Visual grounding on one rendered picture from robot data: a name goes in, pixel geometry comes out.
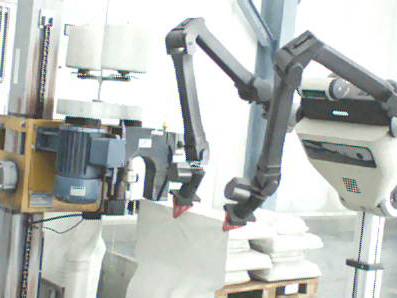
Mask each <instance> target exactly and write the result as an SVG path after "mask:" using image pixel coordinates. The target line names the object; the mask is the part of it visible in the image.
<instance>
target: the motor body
mask: <svg viewBox="0 0 397 298"><path fill-rule="evenodd" d="M59 129H61V130H59V134H58V141H57V156H56V163H55V170H57V171H59V174H55V175H54V189H53V194H54V197H55V199H57V200H58V201H61V202H63V203H72V204H82V205H85V204H91V203H95V201H97V200H98V198H99V195H100V183H101V178H100V177H98V169H102V167H101V166H98V165H94V164H89V151H90V144H91V139H93V138H105V134H103V133H105V129H104V128H95V127H89V126H86V127H80V126H74V125H63V124H61V125H60V126H59Z"/></svg>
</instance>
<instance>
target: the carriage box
mask: <svg viewBox="0 0 397 298"><path fill-rule="evenodd" d="M64 122H65V119H53V121H50V120H42V119H28V120H27V119H18V118H14V117H7V115H2V114H0V161H2V160H8V161H11V162H14V164H15V165H16V169H17V173H18V179H17V183H16V187H15V188H14V190H13V191H12V192H0V204H1V205H5V206H7V207H11V208H12V209H14V210H18V211H20V212H21V213H25V212H95V211H97V210H98V209H99V207H100V202H101V197H102V182H101V183H100V195H99V198H98V200H97V201H95V203H91V204H85V205H82V204H72V203H63V202H61V201H58V200H57V199H55V197H53V205H52V207H31V193H53V189H54V175H55V174H59V171H57V170H55V163H56V156H57V153H47V152H37V151H35V143H36V135H37V127H38V126H47V127H57V128H59V126H60V125H61V124H63V125H72V124H67V123H64ZM95 128H104V129H105V133H107V134H111V130H112V126H111V125H106V124H102V126H100V127H95ZM6 129H9V130H17V131H20V132H27V136H26V143H25V151H24V155H20V154H14V153H11V152H8V151H4V149H5V134H6ZM105 194H106V182H105V189H104V201H105ZM104 201H103V205H102V209H101V210H100V212H104Z"/></svg>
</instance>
